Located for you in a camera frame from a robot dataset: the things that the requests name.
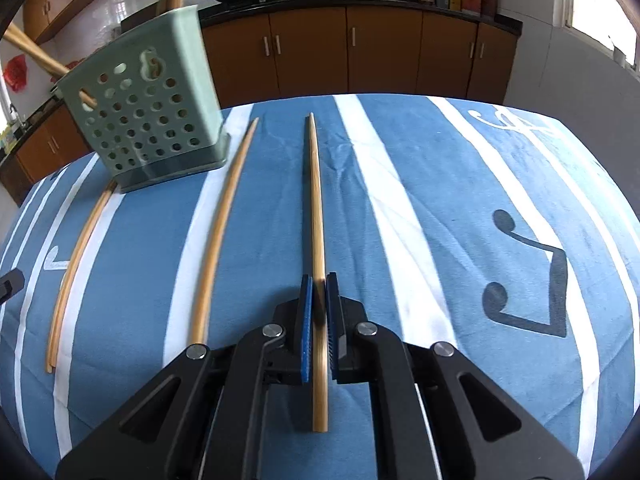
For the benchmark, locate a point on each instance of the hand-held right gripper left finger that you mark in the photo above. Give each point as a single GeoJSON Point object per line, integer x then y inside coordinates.
{"type": "Point", "coordinates": [306, 330]}

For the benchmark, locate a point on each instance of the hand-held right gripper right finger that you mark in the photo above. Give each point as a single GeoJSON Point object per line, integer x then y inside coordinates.
{"type": "Point", "coordinates": [331, 330]}

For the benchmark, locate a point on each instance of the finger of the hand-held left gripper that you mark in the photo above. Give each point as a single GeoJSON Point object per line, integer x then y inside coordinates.
{"type": "Point", "coordinates": [10, 284]}

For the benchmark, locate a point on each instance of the green perforated utensil holder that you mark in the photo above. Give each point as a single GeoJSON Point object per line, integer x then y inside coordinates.
{"type": "Point", "coordinates": [150, 125]}

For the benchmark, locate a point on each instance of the yellow detergent bottle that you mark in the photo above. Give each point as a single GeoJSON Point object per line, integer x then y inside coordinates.
{"type": "Point", "coordinates": [6, 137]}

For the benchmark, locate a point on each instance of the hanging red plastic bag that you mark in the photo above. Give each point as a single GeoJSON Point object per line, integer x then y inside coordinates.
{"type": "Point", "coordinates": [15, 72]}

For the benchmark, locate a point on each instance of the wooden lower cabinets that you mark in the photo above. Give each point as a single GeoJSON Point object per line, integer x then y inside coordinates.
{"type": "Point", "coordinates": [385, 50]}

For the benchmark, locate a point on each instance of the yellow packaged box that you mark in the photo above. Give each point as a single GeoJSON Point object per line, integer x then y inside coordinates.
{"type": "Point", "coordinates": [455, 1]}

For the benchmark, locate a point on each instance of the white cup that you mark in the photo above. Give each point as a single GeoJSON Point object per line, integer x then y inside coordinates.
{"type": "Point", "coordinates": [620, 55]}

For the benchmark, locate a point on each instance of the large sliding window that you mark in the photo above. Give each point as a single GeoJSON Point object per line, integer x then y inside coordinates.
{"type": "Point", "coordinates": [600, 0]}

